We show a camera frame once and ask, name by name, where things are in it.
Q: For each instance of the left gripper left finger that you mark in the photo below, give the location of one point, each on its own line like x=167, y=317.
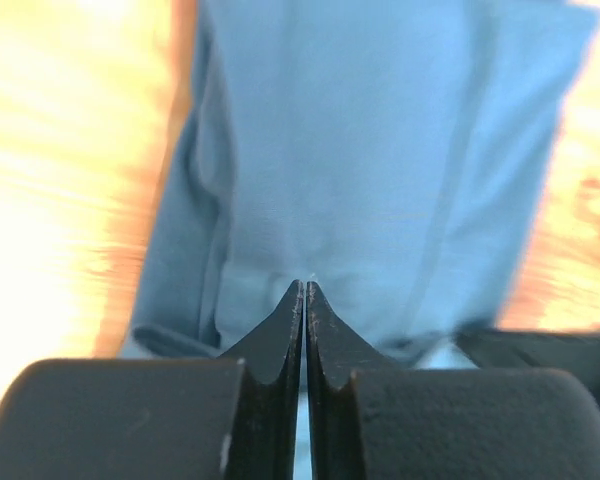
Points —
x=232, y=417

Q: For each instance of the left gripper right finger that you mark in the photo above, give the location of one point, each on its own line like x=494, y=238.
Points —
x=374, y=419

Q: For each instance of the grey-blue t-shirt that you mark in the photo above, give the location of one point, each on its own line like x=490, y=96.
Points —
x=391, y=152

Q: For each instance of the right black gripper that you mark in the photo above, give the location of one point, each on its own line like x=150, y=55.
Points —
x=577, y=354

